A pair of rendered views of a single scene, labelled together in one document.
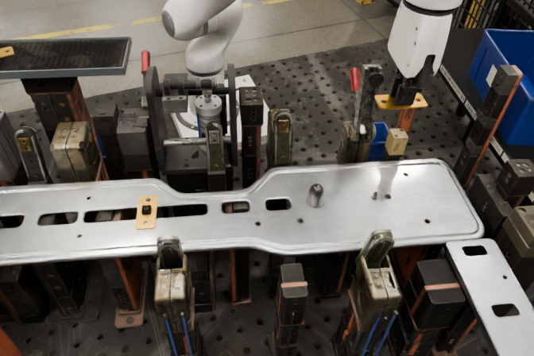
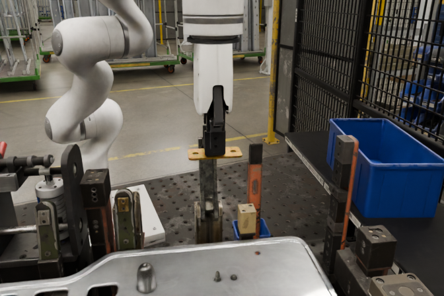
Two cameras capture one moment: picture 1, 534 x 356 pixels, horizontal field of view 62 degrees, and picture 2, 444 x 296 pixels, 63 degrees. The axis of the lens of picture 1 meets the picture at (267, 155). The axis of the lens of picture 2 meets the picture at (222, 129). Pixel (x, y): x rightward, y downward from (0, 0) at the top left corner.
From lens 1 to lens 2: 0.33 m
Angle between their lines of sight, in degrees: 24
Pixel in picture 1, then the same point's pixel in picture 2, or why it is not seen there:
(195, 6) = (67, 109)
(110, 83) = not seen: hidden behind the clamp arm
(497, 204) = (359, 281)
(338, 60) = (230, 173)
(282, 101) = (174, 207)
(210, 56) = (90, 159)
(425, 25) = (203, 53)
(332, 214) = not seen: outside the picture
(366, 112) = (209, 186)
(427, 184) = (281, 262)
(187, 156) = (29, 246)
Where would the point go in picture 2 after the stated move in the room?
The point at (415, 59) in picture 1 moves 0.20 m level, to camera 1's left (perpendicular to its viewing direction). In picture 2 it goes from (201, 91) to (51, 92)
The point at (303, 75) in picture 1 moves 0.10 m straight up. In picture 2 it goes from (197, 185) to (196, 165)
